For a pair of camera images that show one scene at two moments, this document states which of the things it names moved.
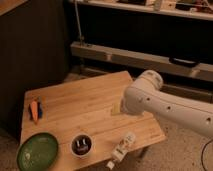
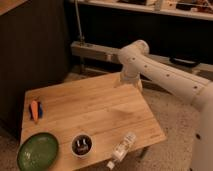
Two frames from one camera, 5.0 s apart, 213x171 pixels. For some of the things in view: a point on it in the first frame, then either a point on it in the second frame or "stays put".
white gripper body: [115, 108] → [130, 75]
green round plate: [37, 152] stays put
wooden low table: [78, 116] stays put
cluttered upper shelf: [199, 9] stays put
